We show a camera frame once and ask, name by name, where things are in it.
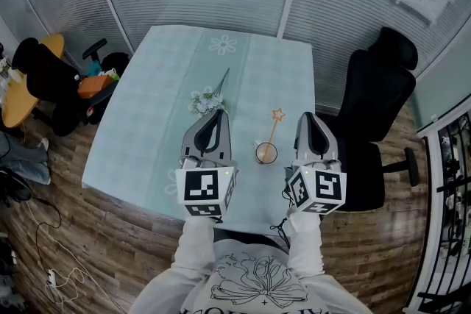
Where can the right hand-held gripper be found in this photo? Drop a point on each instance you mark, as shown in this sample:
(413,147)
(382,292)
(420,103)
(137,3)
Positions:
(320,189)

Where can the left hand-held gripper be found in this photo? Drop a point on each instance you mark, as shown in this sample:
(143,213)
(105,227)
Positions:
(204,191)

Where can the orange star wand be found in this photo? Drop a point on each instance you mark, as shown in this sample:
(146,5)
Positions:
(278,115)

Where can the small glass cup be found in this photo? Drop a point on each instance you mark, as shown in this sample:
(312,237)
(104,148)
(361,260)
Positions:
(265,154)

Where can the person's left forearm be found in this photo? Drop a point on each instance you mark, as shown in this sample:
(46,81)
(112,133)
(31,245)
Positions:
(193,257)

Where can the person's right forearm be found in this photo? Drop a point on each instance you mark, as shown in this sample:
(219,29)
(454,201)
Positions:
(305,250)

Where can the white artificial flower bouquet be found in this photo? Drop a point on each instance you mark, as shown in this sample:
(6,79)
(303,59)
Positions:
(206,103)

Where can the table with pale blue cloth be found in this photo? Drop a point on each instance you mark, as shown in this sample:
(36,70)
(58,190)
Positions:
(147,121)

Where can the black high-back office chair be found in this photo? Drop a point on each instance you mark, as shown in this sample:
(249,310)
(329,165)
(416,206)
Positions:
(368,103)

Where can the orange bag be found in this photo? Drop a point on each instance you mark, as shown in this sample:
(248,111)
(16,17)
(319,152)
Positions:
(93,86)

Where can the person's white printed sweatshirt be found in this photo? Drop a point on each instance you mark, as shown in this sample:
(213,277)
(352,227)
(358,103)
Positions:
(254,279)

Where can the black metal railing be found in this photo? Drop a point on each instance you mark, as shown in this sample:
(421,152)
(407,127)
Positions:
(449,213)

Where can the black office chair with headrest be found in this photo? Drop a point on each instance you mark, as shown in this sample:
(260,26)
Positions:
(55,84)

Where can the round wooden table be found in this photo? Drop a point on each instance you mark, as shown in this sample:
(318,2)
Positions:
(18,106)

